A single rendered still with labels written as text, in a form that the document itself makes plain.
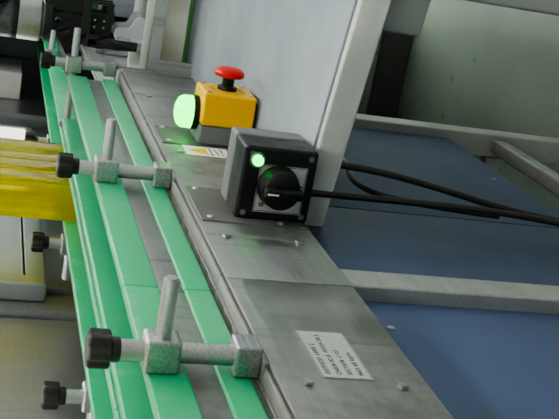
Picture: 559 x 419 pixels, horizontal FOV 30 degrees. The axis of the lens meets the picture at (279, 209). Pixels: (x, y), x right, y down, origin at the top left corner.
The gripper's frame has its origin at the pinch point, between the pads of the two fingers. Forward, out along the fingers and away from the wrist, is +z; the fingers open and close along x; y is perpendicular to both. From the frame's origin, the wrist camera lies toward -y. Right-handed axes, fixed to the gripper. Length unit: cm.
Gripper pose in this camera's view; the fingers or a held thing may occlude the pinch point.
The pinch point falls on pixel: (155, 46)
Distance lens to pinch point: 190.7
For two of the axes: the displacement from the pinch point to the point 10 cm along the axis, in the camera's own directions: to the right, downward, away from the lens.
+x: -2.4, -3.5, 9.1
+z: 9.5, 0.9, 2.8
